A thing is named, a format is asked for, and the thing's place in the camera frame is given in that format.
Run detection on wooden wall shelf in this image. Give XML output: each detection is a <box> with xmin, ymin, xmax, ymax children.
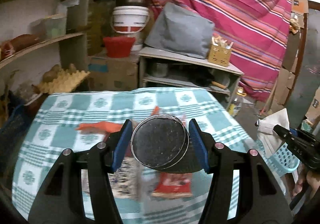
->
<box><xmin>1</xmin><ymin>0</ymin><xmax>89</xmax><ymax>93</ymax></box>

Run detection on black white patterned box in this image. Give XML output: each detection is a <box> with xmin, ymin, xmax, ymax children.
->
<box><xmin>81</xmin><ymin>156</ymin><xmax>142</xmax><ymax>201</ymax></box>

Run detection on oil bottle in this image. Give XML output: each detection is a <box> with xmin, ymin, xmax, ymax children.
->
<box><xmin>228</xmin><ymin>87</ymin><xmax>247</xmax><ymax>117</ymax></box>

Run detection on red snack wrapper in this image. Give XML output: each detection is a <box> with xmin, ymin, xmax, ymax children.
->
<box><xmin>151</xmin><ymin>173</ymin><xmax>193</xmax><ymax>199</ymax></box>

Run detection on white paper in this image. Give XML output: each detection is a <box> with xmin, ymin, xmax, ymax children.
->
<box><xmin>257</xmin><ymin>108</ymin><xmax>290</xmax><ymax>158</ymax></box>

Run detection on person right hand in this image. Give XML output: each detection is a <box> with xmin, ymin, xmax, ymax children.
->
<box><xmin>292</xmin><ymin>171</ymin><xmax>320</xmax><ymax>198</ymax></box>

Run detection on yellow egg tray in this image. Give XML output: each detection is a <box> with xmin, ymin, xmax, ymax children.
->
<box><xmin>35</xmin><ymin>63</ymin><xmax>90</xmax><ymax>94</ymax></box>

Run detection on black round container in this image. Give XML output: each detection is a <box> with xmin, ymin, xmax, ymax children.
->
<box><xmin>130</xmin><ymin>114</ymin><xmax>202</xmax><ymax>174</ymax></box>

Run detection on yellow utensil holder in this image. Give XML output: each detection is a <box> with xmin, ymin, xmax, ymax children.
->
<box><xmin>207</xmin><ymin>36</ymin><xmax>234</xmax><ymax>67</ymax></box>

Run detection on grey low cabinet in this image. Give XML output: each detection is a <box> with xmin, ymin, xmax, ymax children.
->
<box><xmin>139</xmin><ymin>47</ymin><xmax>244</xmax><ymax>109</ymax></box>

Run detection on orange clear candy wrappers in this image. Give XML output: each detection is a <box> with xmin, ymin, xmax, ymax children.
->
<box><xmin>150</xmin><ymin>106</ymin><xmax>186</xmax><ymax>129</ymax></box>

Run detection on cardboard box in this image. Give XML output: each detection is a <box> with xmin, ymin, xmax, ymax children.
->
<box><xmin>88</xmin><ymin>51</ymin><xmax>139</xmax><ymax>91</ymax></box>

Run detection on white plastic bucket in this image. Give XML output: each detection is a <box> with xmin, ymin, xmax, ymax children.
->
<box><xmin>110</xmin><ymin>6</ymin><xmax>150</xmax><ymax>52</ymax></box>

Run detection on orange flat wrapper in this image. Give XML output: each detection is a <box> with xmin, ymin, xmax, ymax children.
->
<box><xmin>76</xmin><ymin>121</ymin><xmax>123</xmax><ymax>135</ymax></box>

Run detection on grey pillow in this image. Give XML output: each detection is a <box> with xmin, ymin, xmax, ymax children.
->
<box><xmin>145</xmin><ymin>2</ymin><xmax>215</xmax><ymax>59</ymax></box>

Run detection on light blue plastic basket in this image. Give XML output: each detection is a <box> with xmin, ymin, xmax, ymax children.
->
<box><xmin>255</xmin><ymin>139</ymin><xmax>300</xmax><ymax>177</ymax></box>

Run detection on pink striped curtain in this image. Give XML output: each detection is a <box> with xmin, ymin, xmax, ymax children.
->
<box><xmin>152</xmin><ymin>0</ymin><xmax>292</xmax><ymax>101</ymax></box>

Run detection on red plastic basin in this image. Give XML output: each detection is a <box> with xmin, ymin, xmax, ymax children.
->
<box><xmin>103</xmin><ymin>36</ymin><xmax>136</xmax><ymax>58</ymax></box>

